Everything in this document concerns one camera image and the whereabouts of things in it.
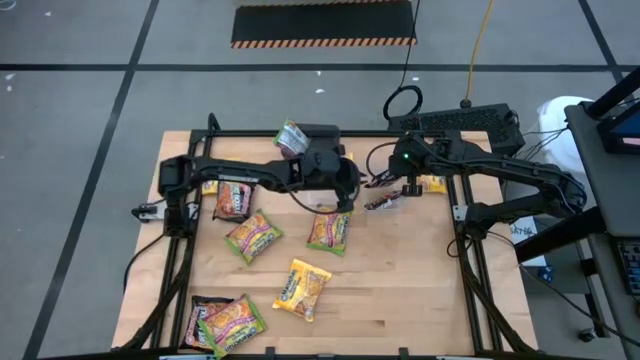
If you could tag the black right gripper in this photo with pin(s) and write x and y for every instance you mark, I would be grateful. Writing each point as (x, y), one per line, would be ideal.
(407, 165)

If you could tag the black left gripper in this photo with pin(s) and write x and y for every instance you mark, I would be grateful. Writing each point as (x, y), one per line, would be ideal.
(330, 167)

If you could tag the green Maruchan lime shrimp packet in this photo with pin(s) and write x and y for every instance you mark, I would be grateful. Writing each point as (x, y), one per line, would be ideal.
(329, 232)
(232, 325)
(291, 140)
(252, 237)

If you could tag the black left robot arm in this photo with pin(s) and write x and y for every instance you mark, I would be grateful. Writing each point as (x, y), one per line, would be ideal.
(235, 172)

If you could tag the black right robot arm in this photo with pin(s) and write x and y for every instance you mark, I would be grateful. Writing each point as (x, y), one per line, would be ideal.
(520, 170)

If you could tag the dark tinted plastic bin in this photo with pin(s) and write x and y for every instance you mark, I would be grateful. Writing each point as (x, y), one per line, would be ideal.
(325, 132)

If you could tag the white paper sheet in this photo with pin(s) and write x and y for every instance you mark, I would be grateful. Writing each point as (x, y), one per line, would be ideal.
(525, 232)

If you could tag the black hazard-striped floor mat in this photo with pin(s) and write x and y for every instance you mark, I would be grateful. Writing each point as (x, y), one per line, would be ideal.
(320, 22)

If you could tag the white plastic bag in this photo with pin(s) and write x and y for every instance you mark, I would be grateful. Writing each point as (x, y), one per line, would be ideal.
(560, 135)

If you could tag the black table clamp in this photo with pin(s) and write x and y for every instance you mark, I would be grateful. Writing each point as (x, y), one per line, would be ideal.
(403, 352)
(270, 352)

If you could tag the black cart cross beam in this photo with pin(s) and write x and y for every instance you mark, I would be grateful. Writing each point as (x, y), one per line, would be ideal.
(560, 235)

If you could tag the small blue box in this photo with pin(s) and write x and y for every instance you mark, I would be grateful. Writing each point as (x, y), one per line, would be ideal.
(546, 273)

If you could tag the grey metal cart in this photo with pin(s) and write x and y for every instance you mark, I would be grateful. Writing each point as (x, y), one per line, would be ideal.
(615, 190)

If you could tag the black monitor with lit screen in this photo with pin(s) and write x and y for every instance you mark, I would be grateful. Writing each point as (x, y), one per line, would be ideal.
(625, 132)

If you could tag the black caster wheel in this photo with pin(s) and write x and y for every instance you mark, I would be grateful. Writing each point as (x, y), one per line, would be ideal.
(588, 335)

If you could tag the black keypad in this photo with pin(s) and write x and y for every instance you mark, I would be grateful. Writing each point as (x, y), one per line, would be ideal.
(631, 267)

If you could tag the black slanted monitor post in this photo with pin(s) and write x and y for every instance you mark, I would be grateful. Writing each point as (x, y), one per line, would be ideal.
(615, 92)

